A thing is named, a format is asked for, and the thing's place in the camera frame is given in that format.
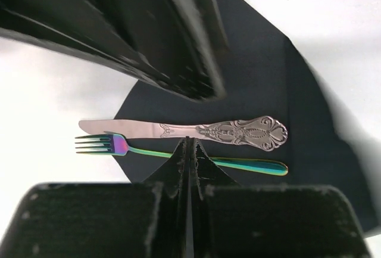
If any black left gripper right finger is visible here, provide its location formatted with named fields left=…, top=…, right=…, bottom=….
left=190, top=139, right=371, bottom=257

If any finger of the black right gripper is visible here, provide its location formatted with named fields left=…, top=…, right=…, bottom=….
left=1, top=0, right=227, bottom=102

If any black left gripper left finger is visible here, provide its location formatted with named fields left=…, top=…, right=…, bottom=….
left=1, top=138, right=193, bottom=257

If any iridescent rainbow fork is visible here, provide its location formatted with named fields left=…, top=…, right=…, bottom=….
left=76, top=133, right=289, bottom=176

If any ornate silver knife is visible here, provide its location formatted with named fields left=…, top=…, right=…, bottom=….
left=79, top=116, right=288, bottom=151

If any black paper napkin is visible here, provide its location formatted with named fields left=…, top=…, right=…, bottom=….
left=116, top=0, right=380, bottom=232

